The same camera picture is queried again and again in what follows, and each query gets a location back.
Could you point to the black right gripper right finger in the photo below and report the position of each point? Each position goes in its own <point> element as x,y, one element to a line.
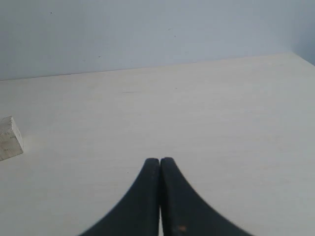
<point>184,212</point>

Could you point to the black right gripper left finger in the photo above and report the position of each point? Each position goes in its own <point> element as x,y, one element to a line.
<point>137,213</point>

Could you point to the medium natural wooden cube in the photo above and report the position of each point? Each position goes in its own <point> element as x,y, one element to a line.
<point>11,141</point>

